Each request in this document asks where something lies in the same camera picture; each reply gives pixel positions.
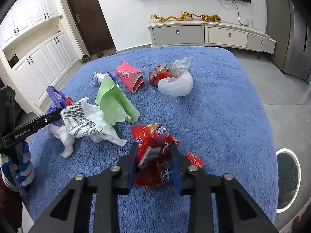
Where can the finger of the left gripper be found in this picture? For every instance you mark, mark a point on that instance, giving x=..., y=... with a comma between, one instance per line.
x=20, y=133

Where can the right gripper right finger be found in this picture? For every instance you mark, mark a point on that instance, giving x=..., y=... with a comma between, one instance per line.
x=217, y=203

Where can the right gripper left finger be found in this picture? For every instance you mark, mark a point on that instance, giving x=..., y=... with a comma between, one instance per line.
x=70, y=210

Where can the red snack bag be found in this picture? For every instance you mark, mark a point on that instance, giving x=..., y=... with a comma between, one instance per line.
x=155, y=165

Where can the white printed plastic bag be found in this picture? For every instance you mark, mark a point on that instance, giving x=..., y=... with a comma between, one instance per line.
x=83, y=119

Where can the pink paper carton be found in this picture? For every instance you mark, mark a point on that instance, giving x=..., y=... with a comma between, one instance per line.
x=130, y=76

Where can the white rimmed trash bin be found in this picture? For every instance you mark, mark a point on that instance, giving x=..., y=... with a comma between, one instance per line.
x=289, y=175

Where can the blue white striped sleeve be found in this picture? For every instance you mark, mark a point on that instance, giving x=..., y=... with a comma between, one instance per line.
x=18, y=176

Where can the white tissue wad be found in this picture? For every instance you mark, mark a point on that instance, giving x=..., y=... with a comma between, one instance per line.
x=64, y=136

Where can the purple snack bag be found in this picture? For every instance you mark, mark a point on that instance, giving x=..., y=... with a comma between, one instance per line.
x=60, y=102

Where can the green paper sheet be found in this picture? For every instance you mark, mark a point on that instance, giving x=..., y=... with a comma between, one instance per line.
x=114, y=104

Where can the blue fuzzy blanket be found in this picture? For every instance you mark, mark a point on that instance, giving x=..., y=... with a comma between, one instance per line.
x=222, y=121

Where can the purple white wrapper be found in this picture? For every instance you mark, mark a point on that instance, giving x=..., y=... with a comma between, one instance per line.
x=97, y=78

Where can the pair of shoes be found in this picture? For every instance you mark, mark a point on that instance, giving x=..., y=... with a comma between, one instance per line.
x=86, y=58

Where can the red crumpled wrapper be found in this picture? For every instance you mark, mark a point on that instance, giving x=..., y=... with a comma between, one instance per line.
x=158, y=73

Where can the brown entrance door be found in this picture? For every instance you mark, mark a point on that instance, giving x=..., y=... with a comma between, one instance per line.
x=91, y=25

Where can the white tv cabinet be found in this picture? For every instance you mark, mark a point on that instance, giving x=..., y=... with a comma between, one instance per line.
x=199, y=33

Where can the golden tiger figurine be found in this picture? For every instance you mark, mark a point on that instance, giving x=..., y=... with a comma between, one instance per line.
x=209, y=18

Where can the golden dragon figurine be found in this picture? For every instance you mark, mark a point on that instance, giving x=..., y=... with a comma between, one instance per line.
x=184, y=15

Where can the grey refrigerator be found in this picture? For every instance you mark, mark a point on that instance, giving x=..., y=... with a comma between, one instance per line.
x=286, y=25

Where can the white wall cupboards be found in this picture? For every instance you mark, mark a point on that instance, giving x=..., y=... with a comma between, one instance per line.
x=38, y=49

